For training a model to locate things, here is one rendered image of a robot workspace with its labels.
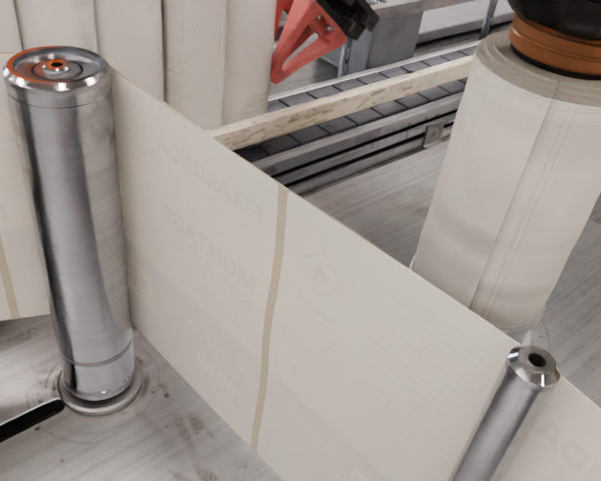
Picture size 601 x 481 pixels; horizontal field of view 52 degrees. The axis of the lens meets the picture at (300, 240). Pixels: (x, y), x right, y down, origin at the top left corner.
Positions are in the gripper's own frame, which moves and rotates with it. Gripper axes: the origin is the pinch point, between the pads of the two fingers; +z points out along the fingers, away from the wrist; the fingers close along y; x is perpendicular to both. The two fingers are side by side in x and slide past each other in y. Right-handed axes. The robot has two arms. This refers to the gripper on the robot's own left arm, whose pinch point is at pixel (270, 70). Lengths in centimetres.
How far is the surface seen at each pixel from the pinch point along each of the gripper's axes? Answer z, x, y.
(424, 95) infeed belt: -8.3, 19.2, 3.4
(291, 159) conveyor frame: 5.6, 2.7, 5.7
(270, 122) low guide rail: 3.9, -1.0, 4.4
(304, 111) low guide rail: 1.3, 2.0, 4.4
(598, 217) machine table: -7.0, 25.6, 24.9
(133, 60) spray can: 5.8, -14.3, 2.1
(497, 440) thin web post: 7.1, -25.9, 38.5
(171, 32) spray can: 2.6, -12.3, 1.4
